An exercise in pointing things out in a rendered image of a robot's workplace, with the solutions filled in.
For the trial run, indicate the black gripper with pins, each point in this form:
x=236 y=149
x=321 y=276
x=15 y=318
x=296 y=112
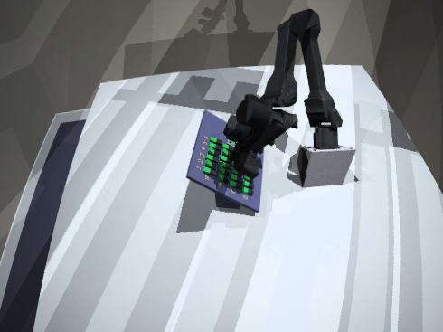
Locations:
x=244 y=157

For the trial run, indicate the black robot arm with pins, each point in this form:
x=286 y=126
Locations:
x=281 y=90

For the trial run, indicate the blue-grey switch panel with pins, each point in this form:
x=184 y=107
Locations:
x=210 y=167

